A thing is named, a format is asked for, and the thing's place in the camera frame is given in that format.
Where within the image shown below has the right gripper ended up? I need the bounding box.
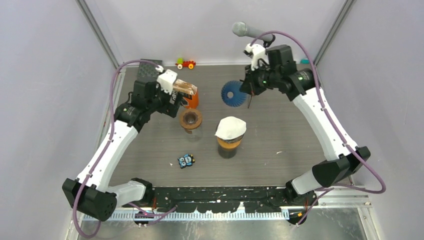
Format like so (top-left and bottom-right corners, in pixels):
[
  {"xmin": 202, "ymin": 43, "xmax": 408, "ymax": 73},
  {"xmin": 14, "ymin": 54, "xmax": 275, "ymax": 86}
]
[{"xmin": 240, "ymin": 60, "xmax": 280, "ymax": 96}]

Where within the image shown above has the black microphone tripod stand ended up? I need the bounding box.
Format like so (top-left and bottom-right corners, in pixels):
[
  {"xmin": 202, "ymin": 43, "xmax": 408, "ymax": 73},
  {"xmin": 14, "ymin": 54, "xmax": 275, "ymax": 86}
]
[{"xmin": 247, "ymin": 92, "xmax": 255, "ymax": 109}]

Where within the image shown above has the blue owl toy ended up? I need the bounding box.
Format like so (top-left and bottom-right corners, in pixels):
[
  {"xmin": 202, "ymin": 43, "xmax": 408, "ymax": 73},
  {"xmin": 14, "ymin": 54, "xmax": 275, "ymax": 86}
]
[{"xmin": 177, "ymin": 154, "xmax": 196, "ymax": 169}]

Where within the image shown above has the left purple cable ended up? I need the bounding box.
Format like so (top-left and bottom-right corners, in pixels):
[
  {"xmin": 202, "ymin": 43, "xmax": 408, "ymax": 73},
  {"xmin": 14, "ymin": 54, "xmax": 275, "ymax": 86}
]
[{"xmin": 72, "ymin": 59, "xmax": 178, "ymax": 239}]

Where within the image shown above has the dark wooden dripper ring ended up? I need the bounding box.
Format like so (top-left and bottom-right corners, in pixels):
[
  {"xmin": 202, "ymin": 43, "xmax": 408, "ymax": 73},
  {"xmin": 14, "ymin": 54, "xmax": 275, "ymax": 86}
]
[{"xmin": 179, "ymin": 108, "xmax": 204, "ymax": 130}]

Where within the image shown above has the grey microphone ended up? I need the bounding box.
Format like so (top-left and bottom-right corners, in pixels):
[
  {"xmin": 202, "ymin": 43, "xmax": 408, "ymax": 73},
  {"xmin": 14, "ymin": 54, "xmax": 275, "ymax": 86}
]
[{"xmin": 231, "ymin": 21, "xmax": 275, "ymax": 43}]

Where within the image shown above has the toy train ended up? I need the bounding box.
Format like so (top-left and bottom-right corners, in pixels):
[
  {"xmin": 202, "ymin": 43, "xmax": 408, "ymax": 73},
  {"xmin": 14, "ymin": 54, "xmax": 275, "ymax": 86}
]
[{"xmin": 175, "ymin": 57, "xmax": 196, "ymax": 70}]

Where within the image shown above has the white paper coffee filter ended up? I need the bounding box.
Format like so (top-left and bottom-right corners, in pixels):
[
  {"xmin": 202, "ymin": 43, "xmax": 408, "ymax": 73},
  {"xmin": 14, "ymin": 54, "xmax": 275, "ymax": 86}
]
[{"xmin": 214, "ymin": 116, "xmax": 247, "ymax": 140}]

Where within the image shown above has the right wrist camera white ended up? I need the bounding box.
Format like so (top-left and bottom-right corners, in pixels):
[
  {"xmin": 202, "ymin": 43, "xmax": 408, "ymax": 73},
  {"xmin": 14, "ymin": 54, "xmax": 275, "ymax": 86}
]
[{"xmin": 244, "ymin": 43, "xmax": 269, "ymax": 71}]

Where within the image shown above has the blue ribbed dripper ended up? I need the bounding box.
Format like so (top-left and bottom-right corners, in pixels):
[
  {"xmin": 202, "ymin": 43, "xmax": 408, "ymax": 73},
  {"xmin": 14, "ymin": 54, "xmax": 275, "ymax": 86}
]
[{"xmin": 220, "ymin": 80, "xmax": 247, "ymax": 108}]

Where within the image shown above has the dark grey studded plate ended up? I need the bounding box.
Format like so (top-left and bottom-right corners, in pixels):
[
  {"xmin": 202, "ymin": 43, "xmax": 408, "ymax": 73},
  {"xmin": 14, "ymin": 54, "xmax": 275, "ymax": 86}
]
[{"xmin": 137, "ymin": 62, "xmax": 160, "ymax": 79}]

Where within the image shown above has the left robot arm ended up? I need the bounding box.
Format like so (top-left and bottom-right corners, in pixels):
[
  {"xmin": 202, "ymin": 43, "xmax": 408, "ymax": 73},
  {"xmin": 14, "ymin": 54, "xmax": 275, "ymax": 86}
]
[{"xmin": 62, "ymin": 77, "xmax": 183, "ymax": 222}]

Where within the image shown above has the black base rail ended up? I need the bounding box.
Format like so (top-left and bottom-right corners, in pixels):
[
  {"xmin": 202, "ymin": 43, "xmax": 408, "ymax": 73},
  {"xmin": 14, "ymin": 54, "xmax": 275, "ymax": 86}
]
[{"xmin": 133, "ymin": 186, "xmax": 317, "ymax": 214}]

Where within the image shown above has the teal block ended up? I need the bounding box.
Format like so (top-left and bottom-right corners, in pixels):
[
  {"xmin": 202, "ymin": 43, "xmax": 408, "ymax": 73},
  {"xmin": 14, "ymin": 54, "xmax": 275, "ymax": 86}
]
[{"xmin": 299, "ymin": 58, "xmax": 310, "ymax": 65}]

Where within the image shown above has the dark glass carafe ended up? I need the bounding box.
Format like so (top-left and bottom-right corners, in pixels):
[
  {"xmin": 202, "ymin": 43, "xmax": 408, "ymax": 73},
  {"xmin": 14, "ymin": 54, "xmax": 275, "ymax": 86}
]
[{"xmin": 217, "ymin": 146, "xmax": 237, "ymax": 159}]

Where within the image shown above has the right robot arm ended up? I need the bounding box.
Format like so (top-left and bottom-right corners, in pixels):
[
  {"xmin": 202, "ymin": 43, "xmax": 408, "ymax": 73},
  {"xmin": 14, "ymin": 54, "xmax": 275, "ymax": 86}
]
[{"xmin": 240, "ymin": 44, "xmax": 371, "ymax": 205}]

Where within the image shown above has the orange coffee filter bag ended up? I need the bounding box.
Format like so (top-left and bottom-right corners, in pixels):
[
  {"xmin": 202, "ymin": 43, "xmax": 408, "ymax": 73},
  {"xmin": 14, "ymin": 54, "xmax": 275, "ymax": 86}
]
[{"xmin": 173, "ymin": 79, "xmax": 199, "ymax": 109}]

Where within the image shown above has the glass carafe with wooden collar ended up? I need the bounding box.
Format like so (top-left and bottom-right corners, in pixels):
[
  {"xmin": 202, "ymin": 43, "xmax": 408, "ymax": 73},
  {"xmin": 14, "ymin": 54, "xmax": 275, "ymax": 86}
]
[{"xmin": 184, "ymin": 126, "xmax": 203, "ymax": 142}]

